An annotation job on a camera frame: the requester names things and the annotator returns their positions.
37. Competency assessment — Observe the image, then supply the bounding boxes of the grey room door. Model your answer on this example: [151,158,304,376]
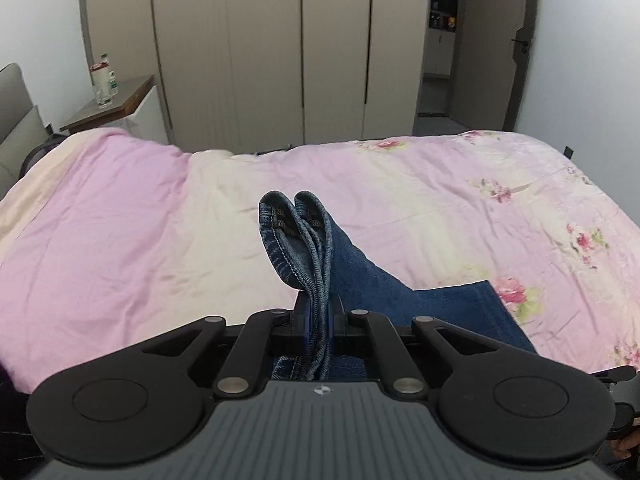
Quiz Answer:
[452,0,540,134]

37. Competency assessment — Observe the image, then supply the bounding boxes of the black cable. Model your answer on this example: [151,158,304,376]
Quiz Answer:
[18,124,63,181]

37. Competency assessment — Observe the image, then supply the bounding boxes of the blue denim pants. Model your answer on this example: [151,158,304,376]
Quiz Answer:
[258,190,539,382]

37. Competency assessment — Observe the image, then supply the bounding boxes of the hallway cabinet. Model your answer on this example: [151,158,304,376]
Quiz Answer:
[421,0,462,80]

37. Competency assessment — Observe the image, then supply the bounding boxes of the white bottle with red cap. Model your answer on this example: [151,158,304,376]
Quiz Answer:
[89,62,112,102]

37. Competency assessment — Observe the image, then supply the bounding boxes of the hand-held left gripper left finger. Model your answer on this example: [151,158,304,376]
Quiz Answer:
[134,292,309,397]

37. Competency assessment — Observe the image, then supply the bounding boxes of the white wooden-top nightstand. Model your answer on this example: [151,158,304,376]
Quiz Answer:
[59,74,172,147]

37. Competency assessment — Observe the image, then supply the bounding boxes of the grey padded headboard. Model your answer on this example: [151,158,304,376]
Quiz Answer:
[0,62,52,200]

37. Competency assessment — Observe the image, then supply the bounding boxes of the white bottle with green label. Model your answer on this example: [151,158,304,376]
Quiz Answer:
[101,53,120,97]

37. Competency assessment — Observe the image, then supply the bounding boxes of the beige wardrobe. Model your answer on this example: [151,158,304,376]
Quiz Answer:
[77,0,435,154]

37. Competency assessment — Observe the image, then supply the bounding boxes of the pink floral blanket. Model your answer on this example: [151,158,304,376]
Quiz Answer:
[0,127,640,397]

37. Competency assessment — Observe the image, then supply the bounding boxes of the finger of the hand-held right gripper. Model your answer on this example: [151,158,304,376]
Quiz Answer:
[589,365,638,387]

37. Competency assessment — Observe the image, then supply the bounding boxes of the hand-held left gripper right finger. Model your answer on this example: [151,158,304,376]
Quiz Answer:
[330,295,506,396]

